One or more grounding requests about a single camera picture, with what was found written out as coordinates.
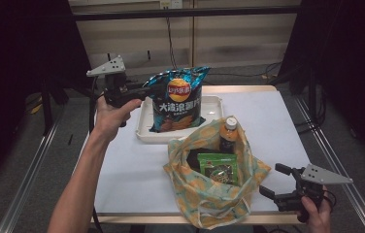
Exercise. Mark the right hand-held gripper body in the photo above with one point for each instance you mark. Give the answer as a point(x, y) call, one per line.
point(310, 189)

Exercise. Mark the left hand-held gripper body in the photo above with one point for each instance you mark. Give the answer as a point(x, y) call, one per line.
point(114, 93)

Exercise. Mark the white plastic tray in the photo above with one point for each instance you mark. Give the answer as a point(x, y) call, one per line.
point(145, 129)

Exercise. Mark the blue potato chips bag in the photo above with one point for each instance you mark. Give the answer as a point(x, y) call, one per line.
point(177, 110)

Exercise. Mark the green snack packet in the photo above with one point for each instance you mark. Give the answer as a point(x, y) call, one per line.
point(217, 168)

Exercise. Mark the orange tea bottle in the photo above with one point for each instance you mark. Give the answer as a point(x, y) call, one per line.
point(228, 136)

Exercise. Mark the orange-print cloth bag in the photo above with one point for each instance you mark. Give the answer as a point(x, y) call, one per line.
point(203, 200)

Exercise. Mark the black rectangular box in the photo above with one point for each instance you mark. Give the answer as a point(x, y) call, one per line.
point(192, 160)

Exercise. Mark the person's left hand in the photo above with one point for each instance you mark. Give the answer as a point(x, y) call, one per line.
point(111, 119)

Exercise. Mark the person's right hand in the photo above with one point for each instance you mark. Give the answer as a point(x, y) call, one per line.
point(318, 216)

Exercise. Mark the small black floor object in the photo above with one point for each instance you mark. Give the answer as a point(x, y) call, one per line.
point(70, 139)

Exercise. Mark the black stand leg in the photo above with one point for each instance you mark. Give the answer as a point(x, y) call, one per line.
point(47, 110)

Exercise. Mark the black horizontal bar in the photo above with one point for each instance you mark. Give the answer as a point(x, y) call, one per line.
point(122, 14)

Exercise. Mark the white table mat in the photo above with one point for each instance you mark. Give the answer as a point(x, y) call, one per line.
point(132, 168)

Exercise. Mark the yellow floor object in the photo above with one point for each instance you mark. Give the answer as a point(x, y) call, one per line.
point(36, 109)

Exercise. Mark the dark curtain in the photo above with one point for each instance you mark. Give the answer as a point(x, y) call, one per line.
point(15, 64)
point(348, 64)

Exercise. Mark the aluminium floor rail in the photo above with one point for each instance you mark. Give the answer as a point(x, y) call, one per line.
point(20, 200)
point(361, 210)

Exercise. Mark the white wall socket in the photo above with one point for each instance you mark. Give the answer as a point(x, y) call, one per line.
point(171, 4)

